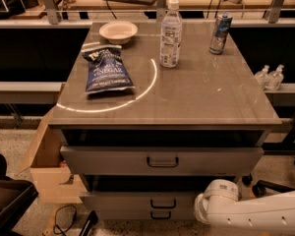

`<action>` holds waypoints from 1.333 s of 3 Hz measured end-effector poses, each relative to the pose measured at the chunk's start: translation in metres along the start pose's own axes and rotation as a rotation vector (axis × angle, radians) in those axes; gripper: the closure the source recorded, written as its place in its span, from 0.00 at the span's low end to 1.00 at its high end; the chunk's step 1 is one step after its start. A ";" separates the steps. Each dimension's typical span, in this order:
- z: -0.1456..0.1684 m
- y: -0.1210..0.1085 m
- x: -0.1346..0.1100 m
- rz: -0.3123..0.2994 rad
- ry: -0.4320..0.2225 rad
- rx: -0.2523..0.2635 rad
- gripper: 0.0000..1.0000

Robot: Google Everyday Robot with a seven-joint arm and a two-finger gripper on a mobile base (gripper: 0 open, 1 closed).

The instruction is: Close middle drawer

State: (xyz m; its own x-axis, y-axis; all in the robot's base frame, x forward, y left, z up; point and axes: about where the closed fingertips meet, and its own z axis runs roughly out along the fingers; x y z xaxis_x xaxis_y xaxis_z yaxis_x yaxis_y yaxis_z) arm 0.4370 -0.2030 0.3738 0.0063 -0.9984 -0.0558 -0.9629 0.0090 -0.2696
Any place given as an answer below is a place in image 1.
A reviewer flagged clear plastic water bottle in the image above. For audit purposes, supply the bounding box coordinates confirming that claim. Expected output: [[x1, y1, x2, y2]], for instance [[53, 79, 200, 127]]
[[160, 0, 182, 68]]

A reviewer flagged sanitizer bottle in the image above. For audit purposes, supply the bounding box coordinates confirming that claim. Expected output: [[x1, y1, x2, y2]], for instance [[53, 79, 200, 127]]
[[265, 65, 284, 90], [255, 65, 269, 89]]

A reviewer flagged grey bottom drawer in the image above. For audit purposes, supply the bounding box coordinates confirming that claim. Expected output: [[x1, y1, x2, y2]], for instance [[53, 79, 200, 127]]
[[96, 209, 195, 220]]

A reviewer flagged black chair base with wheels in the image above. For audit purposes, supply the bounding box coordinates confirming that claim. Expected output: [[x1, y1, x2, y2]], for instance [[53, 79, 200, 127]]
[[252, 180, 295, 198]]

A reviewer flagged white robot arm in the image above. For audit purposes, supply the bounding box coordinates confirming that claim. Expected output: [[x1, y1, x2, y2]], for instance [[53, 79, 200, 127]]
[[194, 179, 295, 234]]

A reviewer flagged black flat object on floor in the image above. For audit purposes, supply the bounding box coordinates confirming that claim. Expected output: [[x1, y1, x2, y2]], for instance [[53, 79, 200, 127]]
[[79, 210, 98, 236]]

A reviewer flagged black office chair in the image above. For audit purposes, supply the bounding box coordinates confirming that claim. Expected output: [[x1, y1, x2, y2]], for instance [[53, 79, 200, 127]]
[[0, 153, 38, 236]]

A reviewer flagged grey drawer cabinet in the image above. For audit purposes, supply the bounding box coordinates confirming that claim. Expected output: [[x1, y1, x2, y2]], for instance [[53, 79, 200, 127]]
[[48, 21, 283, 221]]

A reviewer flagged blue chip bag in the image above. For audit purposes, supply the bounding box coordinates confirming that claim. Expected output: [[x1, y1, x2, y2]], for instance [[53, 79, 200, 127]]
[[82, 44, 135, 94]]

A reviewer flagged right sanitizer bottle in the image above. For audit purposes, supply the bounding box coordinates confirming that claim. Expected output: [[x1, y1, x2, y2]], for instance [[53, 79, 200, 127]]
[[265, 65, 284, 90]]

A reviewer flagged grey top drawer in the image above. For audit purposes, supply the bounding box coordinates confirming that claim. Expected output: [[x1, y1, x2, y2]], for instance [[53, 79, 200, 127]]
[[60, 147, 264, 177]]

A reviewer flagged white bowl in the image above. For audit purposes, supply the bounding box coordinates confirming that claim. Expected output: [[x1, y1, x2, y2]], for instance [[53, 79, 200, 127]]
[[99, 21, 138, 44]]

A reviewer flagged grey drawer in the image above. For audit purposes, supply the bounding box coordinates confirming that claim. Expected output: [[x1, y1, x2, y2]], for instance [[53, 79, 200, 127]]
[[81, 192, 197, 211], [96, 209, 195, 220], [60, 147, 264, 177]]

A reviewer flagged black floor cable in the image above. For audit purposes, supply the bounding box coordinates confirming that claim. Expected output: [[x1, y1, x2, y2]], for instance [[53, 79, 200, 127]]
[[52, 204, 79, 236]]

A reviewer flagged cardboard box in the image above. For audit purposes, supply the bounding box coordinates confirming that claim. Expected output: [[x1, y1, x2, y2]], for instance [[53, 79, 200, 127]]
[[19, 110, 86, 204]]

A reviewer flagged left sanitizer bottle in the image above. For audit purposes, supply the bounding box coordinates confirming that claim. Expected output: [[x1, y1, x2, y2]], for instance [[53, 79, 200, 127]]
[[255, 65, 269, 89]]

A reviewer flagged blue silver energy drink can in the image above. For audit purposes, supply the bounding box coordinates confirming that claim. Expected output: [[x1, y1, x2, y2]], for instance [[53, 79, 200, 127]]
[[209, 12, 233, 54]]

